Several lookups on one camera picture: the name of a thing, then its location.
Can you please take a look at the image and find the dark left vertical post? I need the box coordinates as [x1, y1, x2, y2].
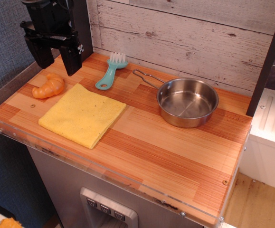
[67, 0, 93, 62]

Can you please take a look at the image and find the orange object bottom left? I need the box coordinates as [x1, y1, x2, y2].
[0, 218, 23, 228]

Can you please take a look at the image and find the yellow towel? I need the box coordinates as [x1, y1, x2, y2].
[38, 84, 126, 149]

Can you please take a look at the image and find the orange plastic croissant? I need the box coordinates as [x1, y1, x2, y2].
[32, 73, 65, 99]

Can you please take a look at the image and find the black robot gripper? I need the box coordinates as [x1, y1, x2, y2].
[20, 0, 83, 76]

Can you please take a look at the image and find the dark right vertical post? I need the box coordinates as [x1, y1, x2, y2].
[246, 33, 275, 117]

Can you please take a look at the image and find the silver toy fridge dispenser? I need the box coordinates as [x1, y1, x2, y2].
[80, 187, 138, 228]

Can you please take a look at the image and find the stainless steel pot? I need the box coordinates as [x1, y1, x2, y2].
[133, 69, 219, 128]

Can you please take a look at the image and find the teal dish brush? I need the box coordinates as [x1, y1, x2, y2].
[95, 52, 128, 90]

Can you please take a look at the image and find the dark vertical post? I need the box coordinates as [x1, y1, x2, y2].
[246, 33, 275, 117]
[67, 0, 93, 62]

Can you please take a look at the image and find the clear acrylic table guard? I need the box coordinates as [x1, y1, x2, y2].
[0, 108, 251, 228]

